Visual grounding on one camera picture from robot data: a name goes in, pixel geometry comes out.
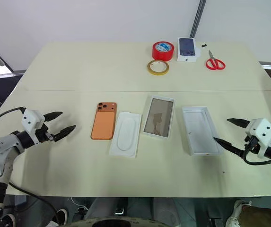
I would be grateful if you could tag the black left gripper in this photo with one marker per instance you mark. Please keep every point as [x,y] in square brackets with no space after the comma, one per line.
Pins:
[41,134]

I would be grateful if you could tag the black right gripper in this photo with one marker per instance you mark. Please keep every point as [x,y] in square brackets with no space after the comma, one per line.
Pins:
[253,143]

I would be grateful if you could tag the white box base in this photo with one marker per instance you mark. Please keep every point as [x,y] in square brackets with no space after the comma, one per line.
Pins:
[201,131]

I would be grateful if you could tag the white box lid with screen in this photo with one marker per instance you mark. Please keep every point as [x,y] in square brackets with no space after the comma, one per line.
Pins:
[159,118]

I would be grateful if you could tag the white box with purple phone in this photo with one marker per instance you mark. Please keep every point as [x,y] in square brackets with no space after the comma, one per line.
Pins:
[187,48]

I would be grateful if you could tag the orange smartphone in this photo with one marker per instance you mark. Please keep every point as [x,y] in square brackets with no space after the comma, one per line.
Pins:
[103,125]

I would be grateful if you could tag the white moulded insert tray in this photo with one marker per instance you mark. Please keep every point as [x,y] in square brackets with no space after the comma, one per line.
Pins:
[125,134]

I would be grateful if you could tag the white sneaker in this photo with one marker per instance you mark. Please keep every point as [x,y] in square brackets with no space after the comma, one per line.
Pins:
[235,212]

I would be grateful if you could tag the olive trouser leg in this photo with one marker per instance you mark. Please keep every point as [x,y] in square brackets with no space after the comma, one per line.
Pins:
[263,215]

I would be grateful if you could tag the black shoe with white sole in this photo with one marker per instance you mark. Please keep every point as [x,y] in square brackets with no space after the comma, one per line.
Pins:
[62,215]

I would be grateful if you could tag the small black clip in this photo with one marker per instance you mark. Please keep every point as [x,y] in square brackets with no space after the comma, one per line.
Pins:
[204,45]

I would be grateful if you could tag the yellow tape roll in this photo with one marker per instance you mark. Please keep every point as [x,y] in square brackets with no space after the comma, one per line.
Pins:
[149,68]

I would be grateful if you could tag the red tape roll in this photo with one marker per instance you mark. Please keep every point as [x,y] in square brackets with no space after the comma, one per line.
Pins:
[163,50]

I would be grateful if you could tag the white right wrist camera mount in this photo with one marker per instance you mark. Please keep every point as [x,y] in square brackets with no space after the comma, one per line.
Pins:
[260,130]

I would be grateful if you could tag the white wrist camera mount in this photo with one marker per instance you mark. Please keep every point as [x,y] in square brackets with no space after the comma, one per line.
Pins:
[260,130]
[32,120]

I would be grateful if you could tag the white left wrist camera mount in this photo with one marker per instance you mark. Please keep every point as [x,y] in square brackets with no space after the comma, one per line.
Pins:
[32,120]

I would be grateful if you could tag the dark window frame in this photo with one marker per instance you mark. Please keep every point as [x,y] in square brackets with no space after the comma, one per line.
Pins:
[0,60]

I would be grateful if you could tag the grey metal rail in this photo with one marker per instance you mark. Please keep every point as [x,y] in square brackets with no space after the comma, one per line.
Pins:
[198,16]

